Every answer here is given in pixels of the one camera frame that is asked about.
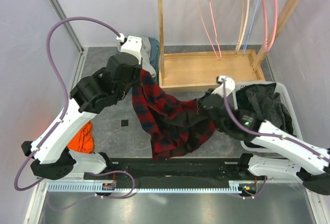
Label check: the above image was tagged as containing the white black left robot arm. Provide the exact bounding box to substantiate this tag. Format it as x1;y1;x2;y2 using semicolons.
21;52;142;180

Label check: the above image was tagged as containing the thick pink plastic hanger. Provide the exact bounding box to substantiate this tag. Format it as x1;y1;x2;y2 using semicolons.
260;0;291;53

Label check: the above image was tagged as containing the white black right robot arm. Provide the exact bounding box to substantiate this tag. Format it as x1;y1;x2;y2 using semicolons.
198;86;329;196

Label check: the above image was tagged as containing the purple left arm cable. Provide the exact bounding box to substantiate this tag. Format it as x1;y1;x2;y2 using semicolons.
13;17;122;191

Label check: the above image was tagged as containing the red navy plaid skirt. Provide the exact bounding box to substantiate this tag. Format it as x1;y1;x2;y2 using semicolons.
132;70;216;161

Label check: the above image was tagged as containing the grey t-shirt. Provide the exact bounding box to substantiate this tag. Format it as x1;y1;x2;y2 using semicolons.
141;37;156;78

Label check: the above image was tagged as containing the beige wooden hanger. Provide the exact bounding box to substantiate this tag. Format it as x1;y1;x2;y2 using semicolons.
235;0;250;54

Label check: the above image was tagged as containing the orange garment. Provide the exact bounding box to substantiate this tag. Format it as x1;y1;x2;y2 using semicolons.
68;121;94;154

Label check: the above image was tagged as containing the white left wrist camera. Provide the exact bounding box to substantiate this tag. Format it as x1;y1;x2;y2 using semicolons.
117;34;142;65

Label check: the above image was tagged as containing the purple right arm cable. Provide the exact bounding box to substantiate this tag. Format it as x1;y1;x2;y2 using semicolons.
222;78;330;163

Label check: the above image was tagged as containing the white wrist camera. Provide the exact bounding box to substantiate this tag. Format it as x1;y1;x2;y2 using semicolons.
117;34;142;65
211;75;235;98

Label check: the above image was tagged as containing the black dotted garment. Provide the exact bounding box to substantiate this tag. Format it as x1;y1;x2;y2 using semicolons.
236;83;294;135

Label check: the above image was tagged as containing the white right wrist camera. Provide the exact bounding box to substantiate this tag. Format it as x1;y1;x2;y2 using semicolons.
211;75;235;98

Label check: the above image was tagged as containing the pink wire hanger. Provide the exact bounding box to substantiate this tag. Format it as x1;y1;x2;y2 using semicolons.
195;0;222;60

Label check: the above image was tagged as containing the wooden clothes rack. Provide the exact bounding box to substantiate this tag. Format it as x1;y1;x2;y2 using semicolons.
158;0;300;92

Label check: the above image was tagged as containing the blue wire hanger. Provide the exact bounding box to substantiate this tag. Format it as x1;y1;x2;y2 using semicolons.
243;0;260;55

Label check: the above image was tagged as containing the aluminium corner profile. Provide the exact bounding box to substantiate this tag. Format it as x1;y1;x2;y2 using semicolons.
49;0;84;54

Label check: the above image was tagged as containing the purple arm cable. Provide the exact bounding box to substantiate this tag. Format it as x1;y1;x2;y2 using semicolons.
13;17;122;191
222;78;330;163

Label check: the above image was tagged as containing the light blue cable duct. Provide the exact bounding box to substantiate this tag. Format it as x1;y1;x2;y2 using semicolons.
47;182;242;194

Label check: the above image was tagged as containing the white plastic laundry basket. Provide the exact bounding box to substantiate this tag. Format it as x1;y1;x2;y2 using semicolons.
232;81;303;140

